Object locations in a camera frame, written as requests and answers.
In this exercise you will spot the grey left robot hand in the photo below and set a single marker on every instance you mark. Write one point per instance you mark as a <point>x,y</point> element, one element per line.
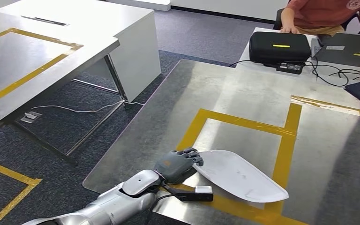
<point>173,167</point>

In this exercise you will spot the white curved plastic shell part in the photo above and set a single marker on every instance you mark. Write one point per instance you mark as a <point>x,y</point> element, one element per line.
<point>239,177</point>

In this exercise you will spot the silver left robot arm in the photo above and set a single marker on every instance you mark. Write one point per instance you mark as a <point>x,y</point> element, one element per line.
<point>121,205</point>

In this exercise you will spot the steel workbench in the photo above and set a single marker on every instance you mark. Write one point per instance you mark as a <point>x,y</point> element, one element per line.
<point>229,90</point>

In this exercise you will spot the white desk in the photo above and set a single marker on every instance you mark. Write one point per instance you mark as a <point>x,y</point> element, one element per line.
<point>136,62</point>

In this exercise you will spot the white table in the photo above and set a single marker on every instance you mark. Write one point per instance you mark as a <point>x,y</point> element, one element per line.
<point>254,67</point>

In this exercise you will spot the grey floor socket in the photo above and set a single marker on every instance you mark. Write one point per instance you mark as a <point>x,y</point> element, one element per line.
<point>31,117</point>

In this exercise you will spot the black power adapter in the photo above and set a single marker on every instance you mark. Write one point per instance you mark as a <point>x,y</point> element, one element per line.
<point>290,67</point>

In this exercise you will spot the black bulky case yellow stripe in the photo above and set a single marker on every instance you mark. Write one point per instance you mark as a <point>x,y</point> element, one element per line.
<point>279,52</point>

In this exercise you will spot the yellow floor tape outline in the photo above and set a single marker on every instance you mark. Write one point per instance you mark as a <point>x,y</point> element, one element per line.
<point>12,172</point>

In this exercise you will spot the white low plinth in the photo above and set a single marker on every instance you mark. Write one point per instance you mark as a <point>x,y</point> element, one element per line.
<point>142,4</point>

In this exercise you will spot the steel table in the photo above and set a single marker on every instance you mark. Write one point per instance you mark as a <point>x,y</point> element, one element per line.
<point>27,62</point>

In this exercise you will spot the black flat case yellow stripe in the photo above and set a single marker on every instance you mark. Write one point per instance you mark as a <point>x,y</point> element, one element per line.
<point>347,46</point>

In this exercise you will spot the person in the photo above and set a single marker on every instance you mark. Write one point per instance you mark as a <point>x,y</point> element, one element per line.
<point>323,12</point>

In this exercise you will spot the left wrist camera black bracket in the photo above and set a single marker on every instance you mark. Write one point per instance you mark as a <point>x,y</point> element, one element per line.
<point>203,190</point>

